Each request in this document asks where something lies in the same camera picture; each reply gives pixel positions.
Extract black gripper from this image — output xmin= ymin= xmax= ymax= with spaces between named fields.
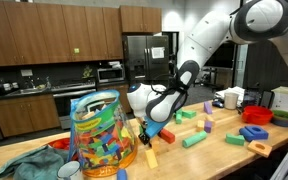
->
xmin=137 ymin=116 xmax=153 ymax=147

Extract blue cube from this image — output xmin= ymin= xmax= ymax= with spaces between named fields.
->
xmin=144 ymin=118 xmax=169 ymax=140

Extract green triangle block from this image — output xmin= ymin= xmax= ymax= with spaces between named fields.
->
xmin=182 ymin=109 xmax=198 ymax=120

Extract yellow flat block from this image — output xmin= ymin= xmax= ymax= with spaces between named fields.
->
xmin=144 ymin=148 xmax=159 ymax=170

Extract red long block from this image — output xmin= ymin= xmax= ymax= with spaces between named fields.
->
xmin=158 ymin=128 xmax=176 ymax=145

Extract blue short cylinder block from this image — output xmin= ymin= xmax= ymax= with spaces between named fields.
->
xmin=116 ymin=168 xmax=128 ymax=180

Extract green long cylinder block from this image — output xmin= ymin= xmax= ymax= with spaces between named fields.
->
xmin=182 ymin=130 xmax=208 ymax=149

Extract purple rectangular block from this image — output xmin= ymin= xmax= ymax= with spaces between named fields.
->
xmin=203 ymin=120 xmax=214 ymax=134

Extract orange rectangular block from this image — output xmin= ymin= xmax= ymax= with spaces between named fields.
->
xmin=205 ymin=114 xmax=216 ymax=126

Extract purple wedge block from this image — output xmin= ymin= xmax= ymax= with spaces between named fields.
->
xmin=203 ymin=100 xmax=214 ymax=115

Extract stainless microwave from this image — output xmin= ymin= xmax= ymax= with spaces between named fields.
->
xmin=96 ymin=67 xmax=126 ymax=84

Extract stainless steel fridge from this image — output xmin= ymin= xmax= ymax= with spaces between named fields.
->
xmin=122 ymin=34 xmax=170 ymax=88

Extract white enamel mug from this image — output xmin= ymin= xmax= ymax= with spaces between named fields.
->
xmin=56 ymin=160 xmax=84 ymax=180

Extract red round dish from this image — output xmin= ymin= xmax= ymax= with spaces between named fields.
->
xmin=48 ymin=137 xmax=72 ymax=152

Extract stainless oven with stove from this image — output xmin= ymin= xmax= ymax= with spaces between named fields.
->
xmin=52 ymin=87 xmax=98 ymax=130

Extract white paper on fridge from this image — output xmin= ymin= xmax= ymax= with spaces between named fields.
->
xmin=150 ymin=46 xmax=166 ymax=60

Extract green potted plant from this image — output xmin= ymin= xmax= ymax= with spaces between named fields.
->
xmin=82 ymin=65 xmax=94 ymax=80

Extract green small arch block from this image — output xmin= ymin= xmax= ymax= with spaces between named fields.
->
xmin=225 ymin=133 xmax=246 ymax=147

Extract grey paper cup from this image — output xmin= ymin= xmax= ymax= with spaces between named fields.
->
xmin=223 ymin=92 xmax=240 ymax=110

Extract white papers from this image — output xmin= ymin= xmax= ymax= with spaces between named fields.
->
xmin=213 ymin=85 xmax=247 ymax=102

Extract blue half-round block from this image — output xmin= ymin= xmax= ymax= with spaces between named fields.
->
xmin=238 ymin=127 xmax=256 ymax=143

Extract blue square block with hole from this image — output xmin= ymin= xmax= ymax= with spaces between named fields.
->
xmin=244 ymin=124 xmax=270 ymax=141

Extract red bowl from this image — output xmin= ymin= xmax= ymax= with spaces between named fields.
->
xmin=241 ymin=105 xmax=274 ymax=126

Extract orange square block with hole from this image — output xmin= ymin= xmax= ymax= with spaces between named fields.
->
xmin=247 ymin=139 xmax=273 ymax=159

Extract teal cloth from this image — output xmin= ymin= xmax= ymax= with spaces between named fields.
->
xmin=0 ymin=144 xmax=71 ymax=180

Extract brown wide base cabinet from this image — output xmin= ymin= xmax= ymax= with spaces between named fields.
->
xmin=0 ymin=94 xmax=61 ymax=138

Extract black device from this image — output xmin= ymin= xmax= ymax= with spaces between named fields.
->
xmin=260 ymin=90 xmax=275 ymax=110

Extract green and blue bowl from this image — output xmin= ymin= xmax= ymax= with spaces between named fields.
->
xmin=271 ymin=109 xmax=288 ymax=128

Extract white box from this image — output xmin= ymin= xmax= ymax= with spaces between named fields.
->
xmin=271 ymin=85 xmax=288 ymax=113

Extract brown upper wall cabinets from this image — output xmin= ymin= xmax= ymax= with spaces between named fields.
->
xmin=0 ymin=0 xmax=163 ymax=68

